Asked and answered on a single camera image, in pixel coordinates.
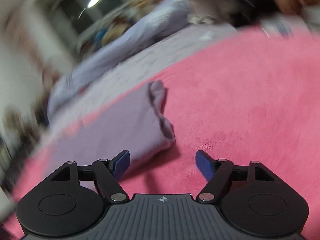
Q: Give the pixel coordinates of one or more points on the black and beige jacket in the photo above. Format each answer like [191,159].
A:
[238,13]

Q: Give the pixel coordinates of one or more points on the lavender blue duvet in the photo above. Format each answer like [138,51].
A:
[167,18]

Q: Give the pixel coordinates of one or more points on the purple fleece sweater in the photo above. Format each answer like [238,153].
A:
[134,123]

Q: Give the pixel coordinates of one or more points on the lilac patterned bed sheet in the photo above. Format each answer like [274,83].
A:
[134,71]

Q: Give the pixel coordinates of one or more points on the window with grille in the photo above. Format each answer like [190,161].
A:
[71,18]

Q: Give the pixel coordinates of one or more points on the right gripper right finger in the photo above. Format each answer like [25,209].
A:
[218,176]

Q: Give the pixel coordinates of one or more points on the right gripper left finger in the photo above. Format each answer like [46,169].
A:
[107,176]

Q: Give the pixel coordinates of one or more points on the pink fleece blanket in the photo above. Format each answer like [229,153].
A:
[251,96]

